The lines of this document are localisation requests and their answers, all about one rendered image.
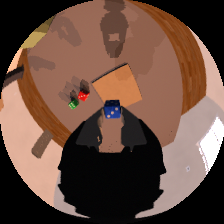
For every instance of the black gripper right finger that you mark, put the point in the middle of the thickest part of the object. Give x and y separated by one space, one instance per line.
140 138

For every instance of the blue die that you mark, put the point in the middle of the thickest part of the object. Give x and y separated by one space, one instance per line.
112 109

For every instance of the green die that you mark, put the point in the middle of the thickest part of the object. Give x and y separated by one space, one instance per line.
73 104

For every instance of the red die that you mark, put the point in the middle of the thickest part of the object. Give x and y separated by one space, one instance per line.
83 95

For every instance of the orange flat mat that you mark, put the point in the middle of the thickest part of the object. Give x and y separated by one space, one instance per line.
119 85

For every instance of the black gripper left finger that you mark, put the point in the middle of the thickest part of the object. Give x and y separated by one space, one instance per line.
85 135

